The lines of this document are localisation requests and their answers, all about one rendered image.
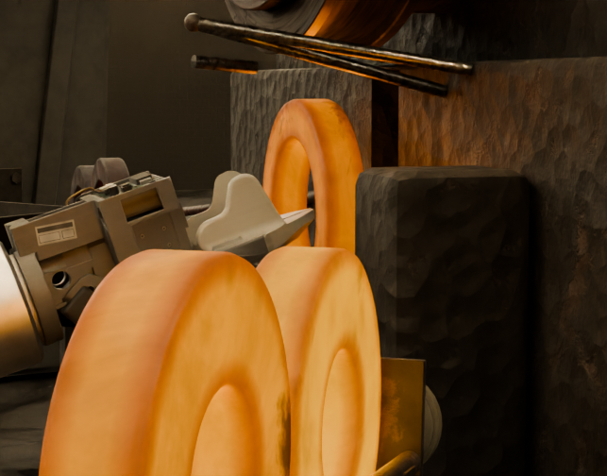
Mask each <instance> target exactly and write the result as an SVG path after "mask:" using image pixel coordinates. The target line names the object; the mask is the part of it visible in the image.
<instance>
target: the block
mask: <svg viewBox="0 0 607 476"><path fill-rule="evenodd" d="M529 220H530V187H529V183H528V181H527V178H526V177H525V176H524V175H522V174H520V173H517V172H515V171H514V170H510V169H501V168H494V167H486V166H478V165H449V166H402V167H371V168H369V169H367V170H365V171H363V172H361V173H360V174H359V175H358V178H357V182H356V185H355V255H356V256H357V257H358V258H359V260H360V261H361V263H362V265H363V268H364V270H365V272H366V275H367V278H368V280H369V283H370V287H371V290H372V294H373V298H374V302H375V307H376V313H377V320H378V327H379V347H380V357H388V358H404V359H421V360H426V362H427V365H426V386H427V387H428V388H429V389H430V391H431V392H432V393H433V395H434V396H435V397H436V400H437V402H438V404H439V407H440V411H441V414H442V432H441V437H440V440H439V443H438V446H437V448H436V449H435V451H434V453H433V454H432V456H431V457H430V458H429V459H428V460H427V461H426V462H425V463H424V464H423V476H525V428H526V376H527V324H528V272H529Z"/></svg>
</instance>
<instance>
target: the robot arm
mask: <svg viewBox="0 0 607 476"><path fill-rule="evenodd" d="M88 190H91V191H89V192H87V193H84V194H81V193H83V192H85V191H88ZM79 194H81V195H80V196H78V197H77V198H76V200H75V203H73V204H70V205H68V202H69V201H70V200H71V199H72V198H73V197H75V196H77V195H79ZM79 199H80V201H78V200H79ZM77 201H78V202H77ZM314 218H315V213H314V210H313V209H310V208H308V209H304V210H300V211H296V212H288V213H285V214H281V215H279V213H278V211H277V209H276V208H275V206H274V205H273V203H272V201H271V200H270V198H269V197H268V195H267V194H266V192H265V191H264V190H263V188H262V187H261V184H260V183H259V181H258V180H257V179H256V178H255V177H254V176H252V175H249V174H240V173H239V172H236V171H227V172H225V173H223V174H221V175H219V176H218V177H217V178H216V180H215V182H214V189H213V197H212V203H211V206H210V207H209V208H208V209H207V210H206V211H204V212H201V213H198V214H196V215H194V216H192V217H190V218H189V219H188V220H186V216H185V213H184V211H183V208H182V205H181V202H180V199H177V195H176V192H175V189H174V186H173V183H172V181H171V178H170V177H167V178H163V177H159V176H155V175H152V174H150V173H149V171H146V172H142V173H140V174H137V175H134V176H131V177H128V178H125V179H122V180H119V181H116V182H113V183H109V184H106V186H103V187H100V188H97V189H94V188H93V187H87V188H85V189H82V190H80V191H78V192H76V193H74V194H73V195H71V196H70V197H68V198H67V200H66V202H65V206H64V207H62V208H59V209H56V210H53V211H51V212H46V213H44V214H41V215H38V216H35V217H32V218H29V219H26V220H25V219H24V218H20V219H18V220H15V221H12V222H9V223H7V224H4V225H5V228H6V231H7V233H8V238H9V240H10V243H11V245H12V248H11V249H10V250H9V255H8V253H7V251H6V249H5V247H4V245H3V243H2V242H0V378H2V377H5V376H7V375H9V374H12V373H14V372H17V371H20V370H22V369H25V368H27V367H30V366H33V365H36V364H38V363H41V362H42V360H43V357H44V353H43V348H42V342H43V343H44V345H45V346H48V345H50V344H53V343H56V342H58V341H60V340H63V331H62V327H61V324H60V321H59V315H58V312H57V310H59V311H60V312H61V313H62V314H63V315H65V316H66V317H67V318H68V319H70V320H71V321H72V322H73V323H75V324H76V323H77V321H78V319H79V318H80V316H81V314H82V312H83V310H84V308H85V306H86V305H87V303H88V301H89V299H90V298H91V296H92V294H93V291H92V290H91V289H89V288H88V287H89V286H92V287H93V288H94V289H96V288H97V287H98V285H99V284H100V282H101V281H102V280H103V279H104V278H105V277H106V276H107V275H108V273H109V272H110V271H111V270H112V269H113V268H114V267H115V266H116V265H117V264H119V263H120V262H122V261H123V260H125V259H126V258H128V257H130V256H132V255H135V254H137V253H139V252H142V251H145V250H148V249H172V250H198V251H225V252H231V253H233V254H236V255H238V256H240V257H242V258H243V259H245V260H247V261H248V262H250V263H251V264H255V263H257V262H259V261H261V260H262V259H263V258H264V257H265V256H266V255H267V254H268V253H270V252H271V251H273V250H275V249H278V248H280V247H285V246H287V245H288V244H290V243H291V242H293V240H295V239H296V238H298V237H299V236H300V234H301V233H302V232H303V231H304V230H305V229H306V227H307V226H308V225H309V224H310V223H311V222H312V220H313V219H314ZM60 271H63V272H64V278H63V280H62V281H61V282H60V283H57V284H53V282H52V279H53V276H54V275H55V274H56V273H58V272H60Z"/></svg>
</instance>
